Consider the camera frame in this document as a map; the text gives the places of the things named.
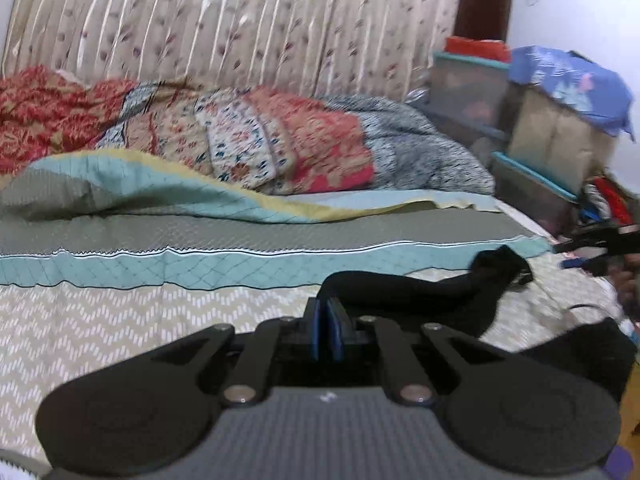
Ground black pants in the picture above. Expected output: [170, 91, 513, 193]
[317, 245, 636, 402]

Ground red clothes pile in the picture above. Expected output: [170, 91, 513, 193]
[578, 176, 634, 226]

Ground lower clear teal-lid bin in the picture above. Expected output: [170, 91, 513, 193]
[490, 152, 577, 236]

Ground clear teal-lid bin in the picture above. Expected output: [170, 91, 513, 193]
[490, 152, 577, 236]
[430, 52, 509, 128]

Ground cardboard box with blue cloth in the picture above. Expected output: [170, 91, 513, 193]
[508, 46, 634, 194]

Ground striped teal grey bedspread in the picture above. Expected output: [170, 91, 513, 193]
[1, 150, 623, 460]

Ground upper clear teal-lid bin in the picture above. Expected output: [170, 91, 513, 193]
[430, 52, 509, 128]

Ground grey speckled blanket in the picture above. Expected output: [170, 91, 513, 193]
[321, 94, 495, 196]

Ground red patterned quilt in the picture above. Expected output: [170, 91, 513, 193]
[1, 66, 374, 195]

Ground beige floral curtain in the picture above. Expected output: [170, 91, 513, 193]
[1, 0, 459, 100]

